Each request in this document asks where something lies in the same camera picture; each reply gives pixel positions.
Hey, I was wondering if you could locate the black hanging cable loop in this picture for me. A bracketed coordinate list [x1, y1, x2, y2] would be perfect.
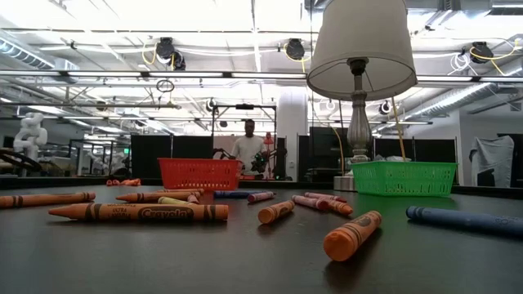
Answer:
[156, 78, 176, 94]

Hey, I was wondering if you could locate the red plastic basket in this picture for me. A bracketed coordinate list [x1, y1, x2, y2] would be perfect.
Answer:
[157, 157, 244, 193]

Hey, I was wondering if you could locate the black partition panel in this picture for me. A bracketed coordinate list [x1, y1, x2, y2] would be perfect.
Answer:
[130, 134, 213, 179]
[373, 137, 458, 163]

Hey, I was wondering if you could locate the black aluminium rig frame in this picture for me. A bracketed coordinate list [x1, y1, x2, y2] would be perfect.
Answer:
[0, 174, 523, 198]

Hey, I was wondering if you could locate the yellow hanging power cord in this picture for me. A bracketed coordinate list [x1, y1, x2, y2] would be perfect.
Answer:
[331, 126, 345, 175]
[390, 96, 408, 163]

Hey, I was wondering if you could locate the red crayon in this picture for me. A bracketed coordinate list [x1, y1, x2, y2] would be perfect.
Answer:
[325, 198, 355, 216]

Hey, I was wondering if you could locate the black background frame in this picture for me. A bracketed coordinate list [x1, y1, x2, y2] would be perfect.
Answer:
[210, 104, 279, 180]

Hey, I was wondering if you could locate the black curved hose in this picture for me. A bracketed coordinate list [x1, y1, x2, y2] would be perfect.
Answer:
[0, 147, 42, 177]

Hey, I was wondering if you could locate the black framed robot enclosure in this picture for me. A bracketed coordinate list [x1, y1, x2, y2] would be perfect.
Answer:
[68, 138, 132, 177]

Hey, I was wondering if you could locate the blue crayon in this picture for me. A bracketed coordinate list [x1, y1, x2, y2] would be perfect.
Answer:
[212, 190, 262, 200]
[405, 205, 523, 238]

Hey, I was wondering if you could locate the black screen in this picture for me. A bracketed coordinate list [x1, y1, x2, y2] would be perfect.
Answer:
[309, 126, 351, 158]

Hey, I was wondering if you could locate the person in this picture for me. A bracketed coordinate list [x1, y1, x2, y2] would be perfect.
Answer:
[230, 118, 270, 177]

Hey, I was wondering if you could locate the green plastic basket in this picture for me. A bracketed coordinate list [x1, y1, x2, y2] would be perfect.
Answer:
[350, 160, 458, 198]

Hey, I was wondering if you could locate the silver ceiling duct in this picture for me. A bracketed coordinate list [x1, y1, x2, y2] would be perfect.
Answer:
[402, 67, 523, 122]
[0, 36, 56, 70]

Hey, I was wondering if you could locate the grey cloth cover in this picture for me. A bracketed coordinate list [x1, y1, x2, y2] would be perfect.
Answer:
[468, 135, 516, 188]

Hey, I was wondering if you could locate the yellow crayon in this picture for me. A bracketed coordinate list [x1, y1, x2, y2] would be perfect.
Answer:
[157, 195, 194, 207]

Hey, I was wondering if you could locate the long ceiling light bar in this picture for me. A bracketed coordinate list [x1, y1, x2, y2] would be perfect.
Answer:
[415, 74, 523, 83]
[0, 69, 308, 80]

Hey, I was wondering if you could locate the white shade table lamp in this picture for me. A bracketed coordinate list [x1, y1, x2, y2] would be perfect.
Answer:
[306, 0, 418, 192]

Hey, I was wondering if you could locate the white pillar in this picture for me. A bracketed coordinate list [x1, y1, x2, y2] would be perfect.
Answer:
[277, 87, 310, 180]

